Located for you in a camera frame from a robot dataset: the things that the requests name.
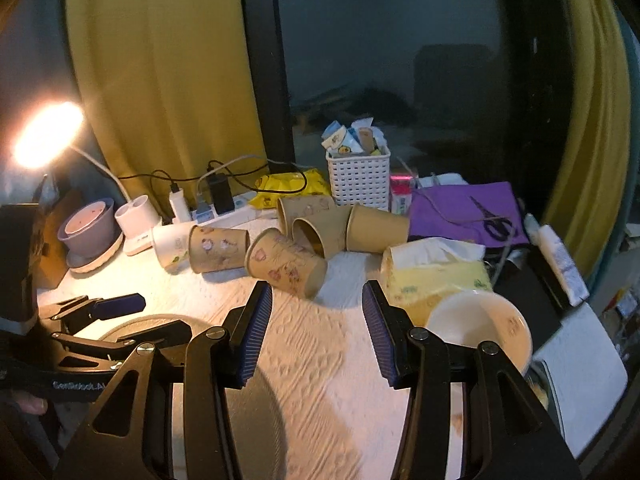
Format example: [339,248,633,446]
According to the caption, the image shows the brown flower paper cup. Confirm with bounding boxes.
[245,228,328,299]

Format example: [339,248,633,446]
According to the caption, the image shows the brown cartoon paper cup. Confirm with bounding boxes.
[189,226,250,274]

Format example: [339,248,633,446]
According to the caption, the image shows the white paper cup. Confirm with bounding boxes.
[151,221,195,270]

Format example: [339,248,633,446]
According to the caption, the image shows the plain brown paper cup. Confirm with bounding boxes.
[346,205,409,254]
[292,206,352,260]

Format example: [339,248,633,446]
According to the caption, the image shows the printed brown paper cup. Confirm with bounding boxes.
[277,195,335,236]

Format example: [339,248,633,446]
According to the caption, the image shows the person left hand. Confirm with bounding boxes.
[1,390,48,416]

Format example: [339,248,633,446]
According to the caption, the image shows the white scalloped plate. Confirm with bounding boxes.
[66,233,125,274]

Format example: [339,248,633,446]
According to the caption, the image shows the cardboard box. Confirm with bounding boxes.
[35,190,84,289]

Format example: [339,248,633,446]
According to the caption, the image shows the round grey placemat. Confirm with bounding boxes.
[101,314,288,479]

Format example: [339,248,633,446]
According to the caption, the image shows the white bear mug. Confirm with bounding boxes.
[426,290,533,375]

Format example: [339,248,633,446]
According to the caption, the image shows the purple bowl with lid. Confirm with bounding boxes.
[58,197,117,258]

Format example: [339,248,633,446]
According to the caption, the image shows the yellow tissue pack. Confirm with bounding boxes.
[378,237,492,326]

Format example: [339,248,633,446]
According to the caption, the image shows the white usb charger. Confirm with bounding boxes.
[168,184,192,223]

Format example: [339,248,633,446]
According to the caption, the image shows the black box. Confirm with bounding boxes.
[494,247,570,352]

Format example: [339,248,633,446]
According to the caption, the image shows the black power adapter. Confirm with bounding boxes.
[206,172,235,216]

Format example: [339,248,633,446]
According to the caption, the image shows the white power strip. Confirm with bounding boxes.
[191,191,277,228]

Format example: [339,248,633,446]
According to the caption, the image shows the black scissors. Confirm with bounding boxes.
[470,196,516,242]

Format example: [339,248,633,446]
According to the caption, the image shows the purple cloth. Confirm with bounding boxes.
[408,182,529,249]

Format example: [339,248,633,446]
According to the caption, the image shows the yellow snack bag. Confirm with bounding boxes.
[248,168,331,209]

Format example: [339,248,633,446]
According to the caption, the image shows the pink small box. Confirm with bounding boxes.
[390,174,414,216]

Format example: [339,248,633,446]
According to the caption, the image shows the white tube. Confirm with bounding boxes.
[524,214,589,310]

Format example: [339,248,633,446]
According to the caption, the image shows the white desk lamp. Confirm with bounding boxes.
[12,101,162,257]

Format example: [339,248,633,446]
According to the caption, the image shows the white perforated basket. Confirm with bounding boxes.
[326,148,390,210]

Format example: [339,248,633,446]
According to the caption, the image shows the yellow curtain right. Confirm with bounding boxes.
[544,0,631,278]

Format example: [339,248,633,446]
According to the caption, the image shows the yellow curtain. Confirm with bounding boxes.
[544,0,631,278]
[66,0,266,206]

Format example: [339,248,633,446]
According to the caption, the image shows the yellow curtain left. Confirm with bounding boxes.
[66,0,266,206]

